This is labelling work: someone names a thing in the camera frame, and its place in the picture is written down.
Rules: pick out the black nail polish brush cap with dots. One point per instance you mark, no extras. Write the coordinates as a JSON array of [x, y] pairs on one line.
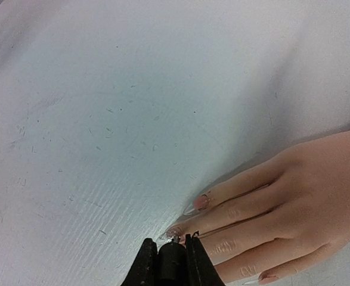
[[172, 263]]

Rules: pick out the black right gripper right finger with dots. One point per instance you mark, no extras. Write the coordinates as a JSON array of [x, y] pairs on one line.
[[201, 271]]

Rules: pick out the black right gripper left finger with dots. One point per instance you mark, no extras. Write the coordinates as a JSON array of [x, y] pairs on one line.
[[143, 269]]

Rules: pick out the mannequin hand with long nails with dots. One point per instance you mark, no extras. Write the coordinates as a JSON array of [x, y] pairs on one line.
[[278, 218]]

